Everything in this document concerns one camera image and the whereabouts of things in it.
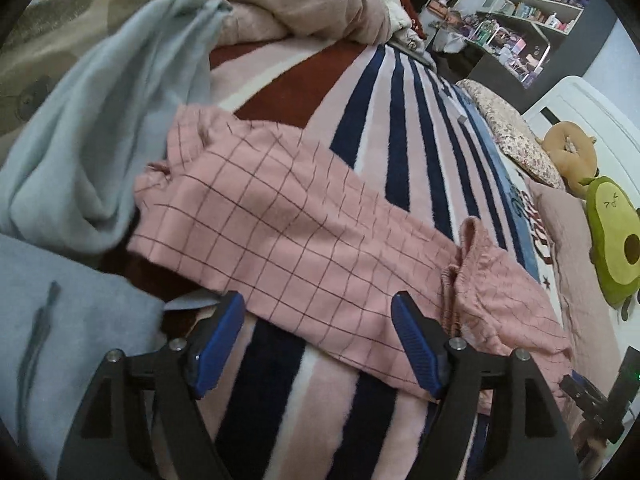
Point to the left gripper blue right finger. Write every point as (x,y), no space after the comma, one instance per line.
(424,343)

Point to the striped plush bed blanket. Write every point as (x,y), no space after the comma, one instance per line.
(286,409)

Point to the leaf pattern quilt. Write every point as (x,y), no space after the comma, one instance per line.
(46,42)

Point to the white bed headboard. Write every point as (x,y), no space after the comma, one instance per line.
(574,100)

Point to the brown plush toy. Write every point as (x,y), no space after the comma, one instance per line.
(573,155)

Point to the green avocado plush toy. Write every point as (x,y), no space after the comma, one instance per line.
(614,227)

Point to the cluttered dark desk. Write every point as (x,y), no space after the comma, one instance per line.
(518,46)

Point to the light blue garment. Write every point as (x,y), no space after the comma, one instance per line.
(68,183)

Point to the dark grey bookshelf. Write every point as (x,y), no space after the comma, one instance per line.
(577,29)

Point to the pink checked pants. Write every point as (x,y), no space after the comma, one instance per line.
(257,208)

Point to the floral pillow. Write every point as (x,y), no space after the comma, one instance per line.
(512,134)

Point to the grey blue folded cloth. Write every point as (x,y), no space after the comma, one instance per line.
(58,319)

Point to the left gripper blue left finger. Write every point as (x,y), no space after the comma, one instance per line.
(211,341)

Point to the clothes pile on chair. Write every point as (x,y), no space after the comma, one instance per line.
(405,23)

